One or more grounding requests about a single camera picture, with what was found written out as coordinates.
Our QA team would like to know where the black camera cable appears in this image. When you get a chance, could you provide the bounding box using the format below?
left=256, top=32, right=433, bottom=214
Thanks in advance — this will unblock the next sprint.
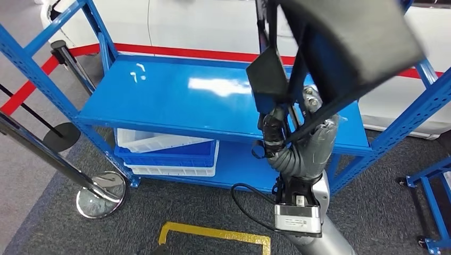
left=230, top=183, right=323, bottom=236

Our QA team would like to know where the yellow floor tape square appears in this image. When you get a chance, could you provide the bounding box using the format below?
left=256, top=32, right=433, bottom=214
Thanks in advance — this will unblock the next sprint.
left=157, top=222, right=272, bottom=255

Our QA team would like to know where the blue plastic bin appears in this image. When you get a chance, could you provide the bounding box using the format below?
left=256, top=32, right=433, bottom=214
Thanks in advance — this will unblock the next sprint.
left=114, top=140, right=219, bottom=168

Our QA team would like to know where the white plastic bin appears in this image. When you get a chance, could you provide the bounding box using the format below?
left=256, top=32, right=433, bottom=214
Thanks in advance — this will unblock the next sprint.
left=125, top=155, right=218, bottom=177

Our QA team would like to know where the blue wheeled metal rack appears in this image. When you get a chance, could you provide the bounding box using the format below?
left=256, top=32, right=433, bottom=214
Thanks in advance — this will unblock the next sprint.
left=397, top=156, right=451, bottom=255

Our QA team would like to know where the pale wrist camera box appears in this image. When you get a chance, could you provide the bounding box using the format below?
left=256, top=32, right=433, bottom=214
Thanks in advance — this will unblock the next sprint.
left=274, top=202, right=323, bottom=237

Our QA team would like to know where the black stanchion post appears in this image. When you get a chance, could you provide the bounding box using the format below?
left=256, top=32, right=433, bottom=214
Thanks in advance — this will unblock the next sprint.
left=0, top=83, right=82, bottom=152

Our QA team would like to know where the red barrier belt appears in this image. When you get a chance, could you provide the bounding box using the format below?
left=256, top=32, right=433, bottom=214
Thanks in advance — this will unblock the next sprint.
left=0, top=55, right=60, bottom=116
left=69, top=42, right=445, bottom=80

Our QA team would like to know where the white car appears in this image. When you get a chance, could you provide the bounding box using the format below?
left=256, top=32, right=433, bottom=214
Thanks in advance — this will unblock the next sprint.
left=40, top=0, right=451, bottom=141

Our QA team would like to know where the black plastic panel part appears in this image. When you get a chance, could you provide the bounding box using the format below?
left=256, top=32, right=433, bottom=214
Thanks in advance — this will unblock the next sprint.
left=245, top=0, right=425, bottom=145

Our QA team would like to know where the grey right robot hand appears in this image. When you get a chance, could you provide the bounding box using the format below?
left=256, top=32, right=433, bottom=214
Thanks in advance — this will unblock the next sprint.
left=258, top=85, right=341, bottom=177

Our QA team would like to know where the blue metal shelf rack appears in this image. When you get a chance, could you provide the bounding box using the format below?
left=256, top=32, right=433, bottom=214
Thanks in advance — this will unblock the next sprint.
left=0, top=0, right=451, bottom=198

